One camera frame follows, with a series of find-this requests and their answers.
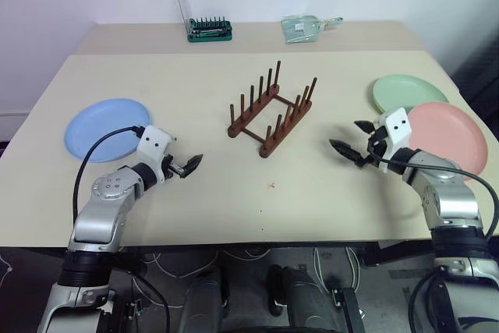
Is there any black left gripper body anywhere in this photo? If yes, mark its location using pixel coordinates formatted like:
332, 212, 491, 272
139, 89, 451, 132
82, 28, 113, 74
162, 155, 186, 179

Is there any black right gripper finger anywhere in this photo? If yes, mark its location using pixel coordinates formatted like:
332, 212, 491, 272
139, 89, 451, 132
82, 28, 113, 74
353, 119, 377, 136
328, 138, 363, 165

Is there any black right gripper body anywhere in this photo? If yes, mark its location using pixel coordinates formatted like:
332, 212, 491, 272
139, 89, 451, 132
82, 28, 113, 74
356, 127, 391, 169

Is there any brown wooden dish rack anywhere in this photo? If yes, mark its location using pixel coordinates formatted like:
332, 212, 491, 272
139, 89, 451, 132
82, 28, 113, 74
226, 59, 317, 159

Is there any green plastic plate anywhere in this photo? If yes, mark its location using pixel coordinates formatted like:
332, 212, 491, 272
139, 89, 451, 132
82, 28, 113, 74
371, 74, 450, 116

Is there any blue plastic plate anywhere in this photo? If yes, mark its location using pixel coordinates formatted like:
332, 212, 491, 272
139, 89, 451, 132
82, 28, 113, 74
62, 97, 154, 165

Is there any red plastic plate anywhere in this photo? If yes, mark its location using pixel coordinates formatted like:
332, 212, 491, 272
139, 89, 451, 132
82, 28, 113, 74
405, 101, 490, 182

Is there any green screwdriver bit set case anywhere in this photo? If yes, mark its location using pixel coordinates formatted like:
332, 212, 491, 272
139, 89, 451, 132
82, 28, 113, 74
173, 0, 235, 44

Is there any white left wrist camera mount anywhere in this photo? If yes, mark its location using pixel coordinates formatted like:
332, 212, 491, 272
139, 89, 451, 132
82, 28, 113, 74
136, 126, 178, 186

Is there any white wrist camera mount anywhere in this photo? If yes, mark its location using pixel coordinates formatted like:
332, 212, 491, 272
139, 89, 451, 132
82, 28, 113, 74
136, 126, 178, 186
373, 107, 414, 174

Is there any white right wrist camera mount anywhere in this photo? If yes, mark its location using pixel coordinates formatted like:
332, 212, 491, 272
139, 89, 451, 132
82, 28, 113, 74
373, 107, 414, 174

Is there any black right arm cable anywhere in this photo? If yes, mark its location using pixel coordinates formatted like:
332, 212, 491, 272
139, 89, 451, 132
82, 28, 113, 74
366, 138, 499, 241

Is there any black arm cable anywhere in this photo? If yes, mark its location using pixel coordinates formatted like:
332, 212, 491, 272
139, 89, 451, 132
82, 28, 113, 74
366, 138, 499, 241
73, 125, 143, 229

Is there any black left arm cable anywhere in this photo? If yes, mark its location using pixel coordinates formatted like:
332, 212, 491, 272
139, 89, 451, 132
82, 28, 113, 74
73, 125, 143, 229

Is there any white floor cable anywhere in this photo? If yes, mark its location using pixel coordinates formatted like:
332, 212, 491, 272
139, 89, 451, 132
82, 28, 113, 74
141, 250, 220, 280
313, 246, 360, 292

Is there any black lower body cable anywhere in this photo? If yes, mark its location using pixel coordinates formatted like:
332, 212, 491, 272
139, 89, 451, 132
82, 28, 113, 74
409, 265, 450, 333
129, 269, 172, 333

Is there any black metal bracket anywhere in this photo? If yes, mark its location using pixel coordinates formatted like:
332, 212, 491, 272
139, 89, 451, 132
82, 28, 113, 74
331, 287, 366, 333

